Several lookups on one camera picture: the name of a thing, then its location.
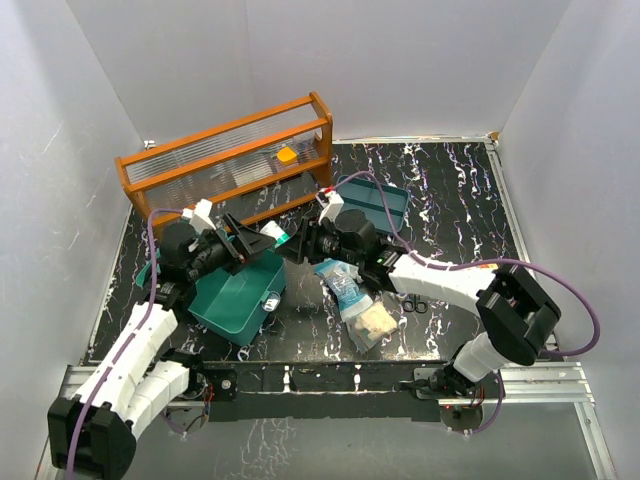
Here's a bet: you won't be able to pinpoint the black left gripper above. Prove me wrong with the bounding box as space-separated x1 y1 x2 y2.
186 214 275 281

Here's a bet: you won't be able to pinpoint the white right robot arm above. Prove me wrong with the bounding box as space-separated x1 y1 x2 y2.
276 210 561 397

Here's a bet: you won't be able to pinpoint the orange wooden shelf rack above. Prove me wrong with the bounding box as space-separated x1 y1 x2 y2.
115 92 333 227

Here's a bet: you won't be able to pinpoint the white green-labelled bottle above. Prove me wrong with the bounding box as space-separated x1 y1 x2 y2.
260 220 290 248

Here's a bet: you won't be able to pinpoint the dark teal divider tray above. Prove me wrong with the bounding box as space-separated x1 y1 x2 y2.
335 173 410 235

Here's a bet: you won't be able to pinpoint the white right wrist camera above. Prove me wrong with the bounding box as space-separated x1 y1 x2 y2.
316 187 344 223

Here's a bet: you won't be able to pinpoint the orange block on shelf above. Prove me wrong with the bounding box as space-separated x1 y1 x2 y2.
276 146 298 165

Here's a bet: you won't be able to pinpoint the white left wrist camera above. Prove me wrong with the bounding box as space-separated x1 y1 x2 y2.
181 199 216 235

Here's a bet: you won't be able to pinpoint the clear bag cotton balls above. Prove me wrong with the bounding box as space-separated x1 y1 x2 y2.
347 301 398 353

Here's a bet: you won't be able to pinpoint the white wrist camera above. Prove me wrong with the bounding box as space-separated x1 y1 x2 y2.
181 199 216 235
316 187 344 223

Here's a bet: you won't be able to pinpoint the blue cotton swab packet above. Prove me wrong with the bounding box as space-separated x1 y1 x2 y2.
314 259 373 326

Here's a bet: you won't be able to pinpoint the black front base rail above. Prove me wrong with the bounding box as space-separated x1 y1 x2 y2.
149 349 506 424

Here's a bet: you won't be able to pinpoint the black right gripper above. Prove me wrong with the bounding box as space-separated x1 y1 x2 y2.
277 215 363 268

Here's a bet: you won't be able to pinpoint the teal medicine kit box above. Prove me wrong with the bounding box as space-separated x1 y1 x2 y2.
133 250 286 346

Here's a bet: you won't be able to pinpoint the black small scissors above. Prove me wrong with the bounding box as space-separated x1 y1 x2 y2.
400 294 428 314

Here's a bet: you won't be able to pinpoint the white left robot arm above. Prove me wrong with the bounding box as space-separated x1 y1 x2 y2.
47 207 276 479

